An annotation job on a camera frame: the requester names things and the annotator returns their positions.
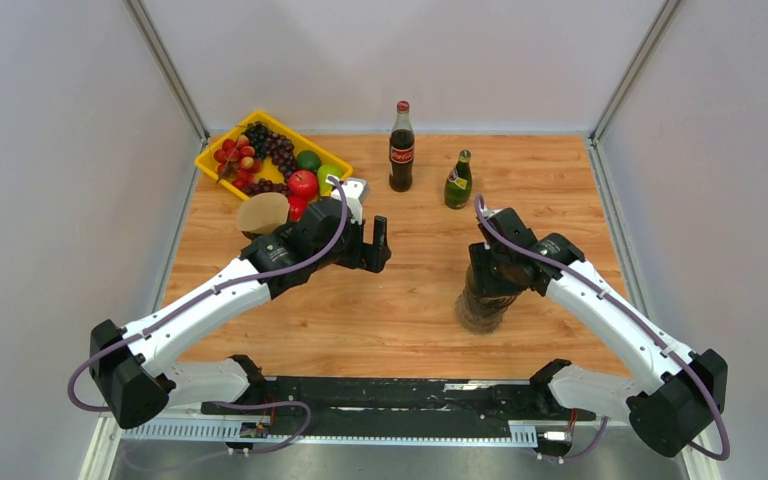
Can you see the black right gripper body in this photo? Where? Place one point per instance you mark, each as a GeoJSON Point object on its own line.
{"type": "Point", "coordinates": [490, 272]}

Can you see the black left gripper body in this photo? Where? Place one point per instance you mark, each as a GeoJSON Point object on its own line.
{"type": "Point", "coordinates": [350, 252]}

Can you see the grey coffee dripper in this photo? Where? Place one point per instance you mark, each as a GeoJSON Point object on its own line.
{"type": "Point", "coordinates": [480, 301]}

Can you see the brown paper coffee filter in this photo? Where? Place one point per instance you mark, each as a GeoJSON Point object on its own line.
{"type": "Point", "coordinates": [262, 213]}

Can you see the amber coffee dripper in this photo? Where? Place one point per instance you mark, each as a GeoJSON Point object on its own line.
{"type": "Point", "coordinates": [278, 233]}

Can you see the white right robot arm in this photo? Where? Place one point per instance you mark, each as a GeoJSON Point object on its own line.
{"type": "Point", "coordinates": [673, 396]}

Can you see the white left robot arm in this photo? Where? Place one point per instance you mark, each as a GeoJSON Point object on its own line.
{"type": "Point", "coordinates": [136, 368]}

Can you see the red apple lower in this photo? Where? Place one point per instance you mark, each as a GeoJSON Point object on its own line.
{"type": "Point", "coordinates": [297, 207]}

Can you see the red apple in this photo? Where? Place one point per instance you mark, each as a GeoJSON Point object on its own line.
{"type": "Point", "coordinates": [304, 184]}
{"type": "Point", "coordinates": [297, 207]}

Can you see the glass carafe right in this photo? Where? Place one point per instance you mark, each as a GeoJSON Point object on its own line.
{"type": "Point", "coordinates": [480, 318]}

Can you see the red apple upper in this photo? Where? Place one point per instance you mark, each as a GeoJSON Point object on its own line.
{"type": "Point", "coordinates": [304, 184]}

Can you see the dark grape bunch lower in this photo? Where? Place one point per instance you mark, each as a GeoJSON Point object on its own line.
{"type": "Point", "coordinates": [265, 186]}

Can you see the dark grape bunch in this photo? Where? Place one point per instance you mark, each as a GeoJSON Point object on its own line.
{"type": "Point", "coordinates": [272, 146]}
{"type": "Point", "coordinates": [265, 186]}

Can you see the green pear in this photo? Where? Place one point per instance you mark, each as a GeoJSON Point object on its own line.
{"type": "Point", "coordinates": [325, 174]}

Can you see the yellow plastic fruit tray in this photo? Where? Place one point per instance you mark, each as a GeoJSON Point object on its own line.
{"type": "Point", "coordinates": [207, 165]}

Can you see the green lime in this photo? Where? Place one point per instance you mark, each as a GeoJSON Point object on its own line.
{"type": "Point", "coordinates": [308, 160]}

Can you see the green glass bottle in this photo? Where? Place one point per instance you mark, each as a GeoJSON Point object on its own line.
{"type": "Point", "coordinates": [458, 186]}

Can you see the dark grape bunch upper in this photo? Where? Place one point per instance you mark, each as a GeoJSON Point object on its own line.
{"type": "Point", "coordinates": [272, 146]}

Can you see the cola glass bottle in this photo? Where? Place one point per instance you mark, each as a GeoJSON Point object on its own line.
{"type": "Point", "coordinates": [401, 149]}

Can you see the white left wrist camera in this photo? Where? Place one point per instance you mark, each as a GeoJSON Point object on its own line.
{"type": "Point", "coordinates": [355, 191]}

